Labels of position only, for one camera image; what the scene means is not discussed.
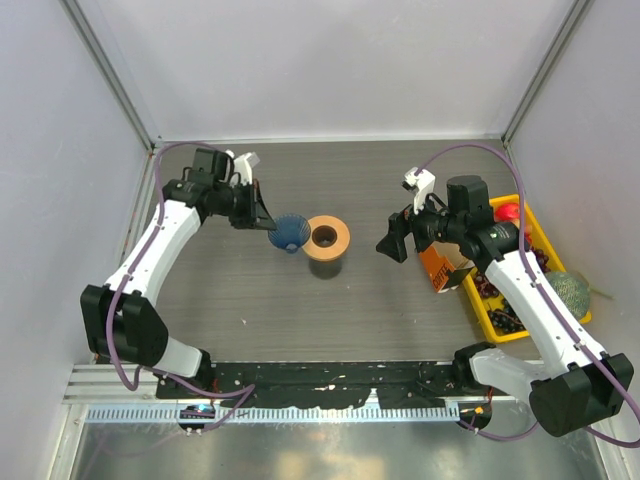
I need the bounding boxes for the red grape bunch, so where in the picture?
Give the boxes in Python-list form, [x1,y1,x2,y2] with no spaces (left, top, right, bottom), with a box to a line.
[473,271,500,299]

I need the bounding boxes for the red apple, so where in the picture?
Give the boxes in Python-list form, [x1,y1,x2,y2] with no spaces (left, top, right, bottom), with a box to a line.
[494,202,520,224]

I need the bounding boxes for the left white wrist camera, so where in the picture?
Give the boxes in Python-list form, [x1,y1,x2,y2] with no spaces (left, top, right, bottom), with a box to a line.
[227,152,260,187]

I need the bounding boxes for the yellow plastic tray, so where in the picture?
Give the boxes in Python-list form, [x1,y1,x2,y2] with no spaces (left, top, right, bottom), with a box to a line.
[463,208,591,343]

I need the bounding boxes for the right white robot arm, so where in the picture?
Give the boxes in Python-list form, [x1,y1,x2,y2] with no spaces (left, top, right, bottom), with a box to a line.
[376,168,634,437]

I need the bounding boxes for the dark glass carafe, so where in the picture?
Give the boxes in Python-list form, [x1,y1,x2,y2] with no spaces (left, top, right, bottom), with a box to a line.
[308,259,342,280]

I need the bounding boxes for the orange coffee filter box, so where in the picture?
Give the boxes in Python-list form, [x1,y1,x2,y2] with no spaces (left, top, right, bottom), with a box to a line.
[419,243,473,293]

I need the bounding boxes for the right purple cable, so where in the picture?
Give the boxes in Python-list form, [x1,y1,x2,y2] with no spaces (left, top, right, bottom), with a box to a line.
[419,142,640,447]

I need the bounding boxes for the slotted cable duct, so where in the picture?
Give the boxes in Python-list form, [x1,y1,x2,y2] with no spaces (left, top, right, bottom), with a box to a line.
[85,403,460,425]

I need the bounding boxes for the dark grape bunch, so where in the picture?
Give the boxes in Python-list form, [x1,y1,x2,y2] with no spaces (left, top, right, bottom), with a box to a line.
[488,305,525,334]

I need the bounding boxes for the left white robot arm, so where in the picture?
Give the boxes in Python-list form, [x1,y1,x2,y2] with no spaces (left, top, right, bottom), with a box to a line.
[80,143,276,398]

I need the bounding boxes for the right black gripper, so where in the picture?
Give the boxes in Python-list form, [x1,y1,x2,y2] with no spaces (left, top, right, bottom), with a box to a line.
[376,187,465,262]

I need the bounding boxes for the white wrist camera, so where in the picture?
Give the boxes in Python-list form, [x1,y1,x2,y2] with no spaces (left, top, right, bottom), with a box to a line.
[402,167,436,215]
[227,152,260,187]

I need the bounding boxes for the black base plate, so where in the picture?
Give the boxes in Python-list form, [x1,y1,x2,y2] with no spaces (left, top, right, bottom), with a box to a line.
[186,360,489,410]

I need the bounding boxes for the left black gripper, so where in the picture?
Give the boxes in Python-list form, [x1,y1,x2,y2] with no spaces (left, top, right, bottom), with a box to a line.
[214,178,276,230]

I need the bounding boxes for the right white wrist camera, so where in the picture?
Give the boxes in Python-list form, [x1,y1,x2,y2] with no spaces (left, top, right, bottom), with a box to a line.
[402,167,436,215]

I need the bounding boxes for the purple cable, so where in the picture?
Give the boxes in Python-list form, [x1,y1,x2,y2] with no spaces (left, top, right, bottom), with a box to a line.
[419,142,640,447]
[108,141,257,434]

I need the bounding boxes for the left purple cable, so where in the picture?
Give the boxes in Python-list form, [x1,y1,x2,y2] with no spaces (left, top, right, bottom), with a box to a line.
[108,141,257,434]

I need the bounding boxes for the wooden dripper holder ring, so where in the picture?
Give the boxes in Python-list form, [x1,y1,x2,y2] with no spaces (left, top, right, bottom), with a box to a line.
[302,214,351,263]

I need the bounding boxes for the blue plastic coffee dripper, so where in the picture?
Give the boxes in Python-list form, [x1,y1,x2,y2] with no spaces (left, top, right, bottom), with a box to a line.
[268,214,311,254]

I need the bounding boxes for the green netted melon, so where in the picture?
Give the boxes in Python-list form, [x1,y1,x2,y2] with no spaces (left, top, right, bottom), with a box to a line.
[545,271,591,320]

